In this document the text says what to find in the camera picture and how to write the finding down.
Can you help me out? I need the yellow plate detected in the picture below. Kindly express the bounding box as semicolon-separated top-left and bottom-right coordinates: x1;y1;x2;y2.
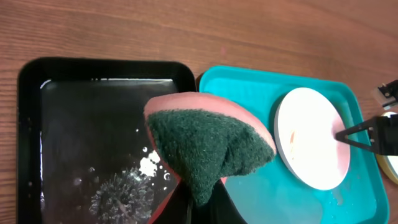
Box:
376;111;397;184

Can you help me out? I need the teal serving tray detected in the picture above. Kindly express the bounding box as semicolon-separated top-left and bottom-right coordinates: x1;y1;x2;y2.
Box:
199;65;390;223

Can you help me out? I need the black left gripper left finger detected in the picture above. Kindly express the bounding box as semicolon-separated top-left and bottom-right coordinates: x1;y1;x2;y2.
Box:
155;182;192;224

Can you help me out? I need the green orange sponge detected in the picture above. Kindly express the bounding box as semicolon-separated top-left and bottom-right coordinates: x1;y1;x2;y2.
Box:
144;92;277;223

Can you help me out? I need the white plate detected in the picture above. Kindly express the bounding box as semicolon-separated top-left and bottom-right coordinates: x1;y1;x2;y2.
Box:
274;87;350;190

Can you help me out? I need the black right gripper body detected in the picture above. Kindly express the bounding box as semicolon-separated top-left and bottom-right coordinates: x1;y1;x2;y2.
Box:
369;80;397;156

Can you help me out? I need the black water tray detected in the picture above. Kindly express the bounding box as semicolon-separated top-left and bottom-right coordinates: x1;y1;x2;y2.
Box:
16;57;196;223

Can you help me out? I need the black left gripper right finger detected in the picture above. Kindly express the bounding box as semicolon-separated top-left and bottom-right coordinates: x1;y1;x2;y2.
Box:
211;180;247;224

